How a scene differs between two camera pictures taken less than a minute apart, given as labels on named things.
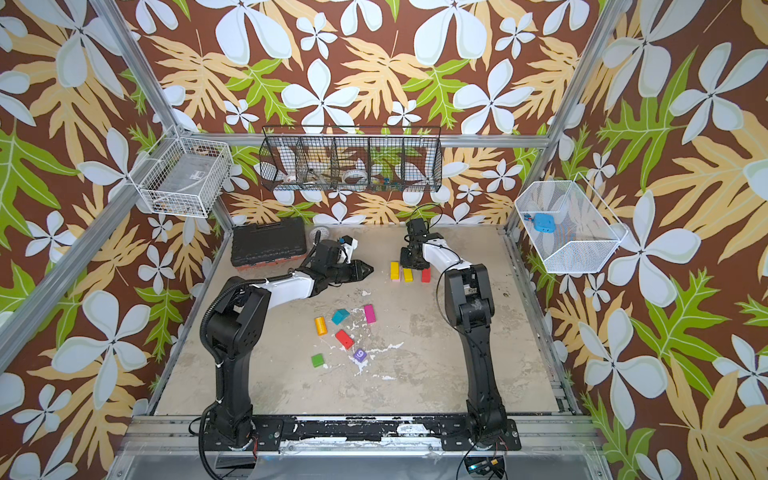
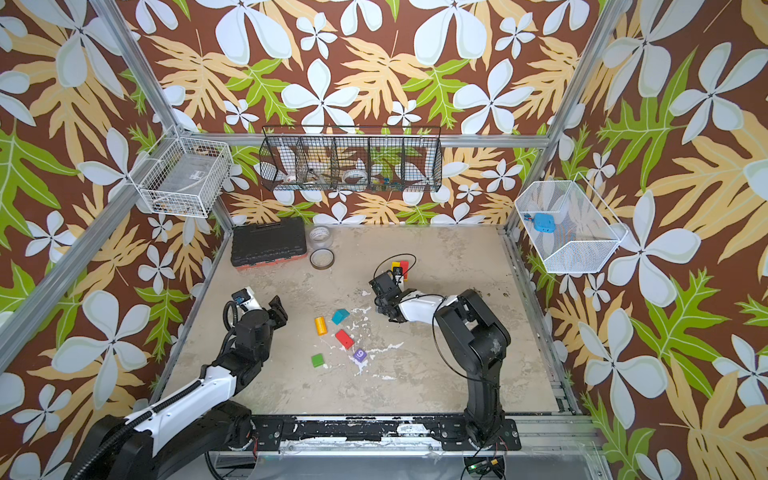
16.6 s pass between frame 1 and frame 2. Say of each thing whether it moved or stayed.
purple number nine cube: stayed
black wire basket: stayed
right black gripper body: moved
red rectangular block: stayed
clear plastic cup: stayed
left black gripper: moved
